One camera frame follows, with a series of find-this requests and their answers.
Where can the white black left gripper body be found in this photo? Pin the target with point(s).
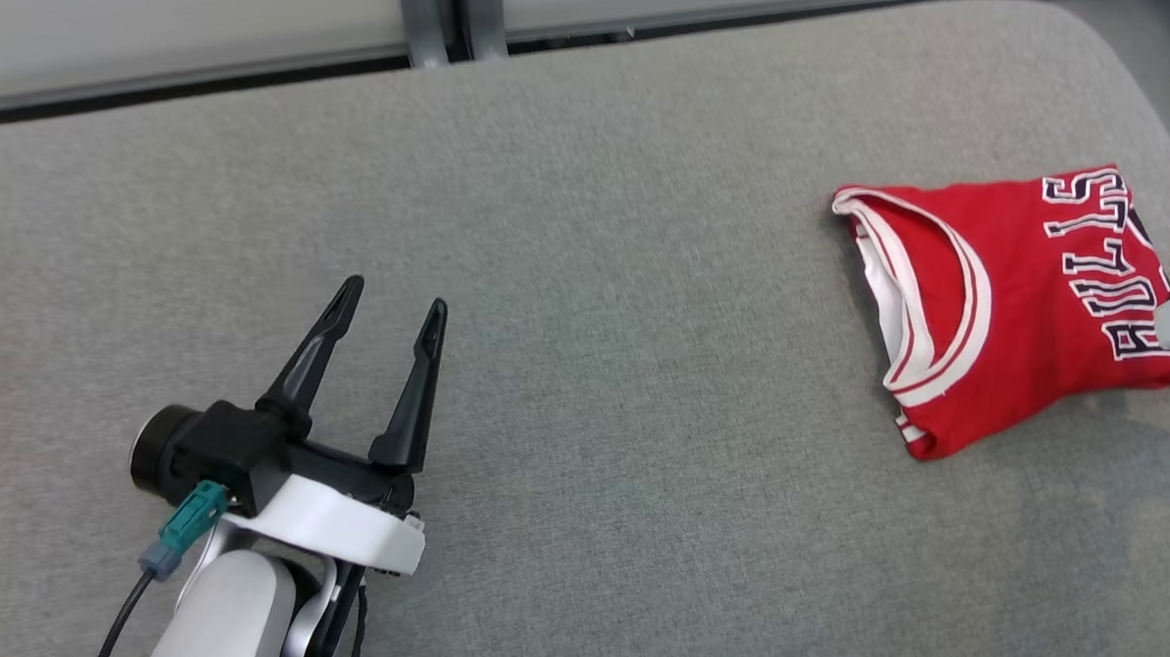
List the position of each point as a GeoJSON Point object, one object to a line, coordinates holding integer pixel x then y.
{"type": "Point", "coordinates": [335, 521]}

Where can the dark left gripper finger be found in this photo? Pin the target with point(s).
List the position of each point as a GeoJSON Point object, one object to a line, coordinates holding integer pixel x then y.
{"type": "Point", "coordinates": [313, 364]}
{"type": "Point", "coordinates": [415, 410]}

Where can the red basketball jersey with lettering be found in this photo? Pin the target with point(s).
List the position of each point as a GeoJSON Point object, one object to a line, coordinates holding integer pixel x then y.
{"type": "Point", "coordinates": [1028, 292]}

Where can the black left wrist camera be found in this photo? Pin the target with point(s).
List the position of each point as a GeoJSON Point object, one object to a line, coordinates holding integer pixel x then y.
{"type": "Point", "coordinates": [218, 449]}

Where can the grey partition frame post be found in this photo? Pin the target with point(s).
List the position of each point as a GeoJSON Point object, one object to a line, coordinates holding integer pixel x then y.
{"type": "Point", "coordinates": [426, 10]}

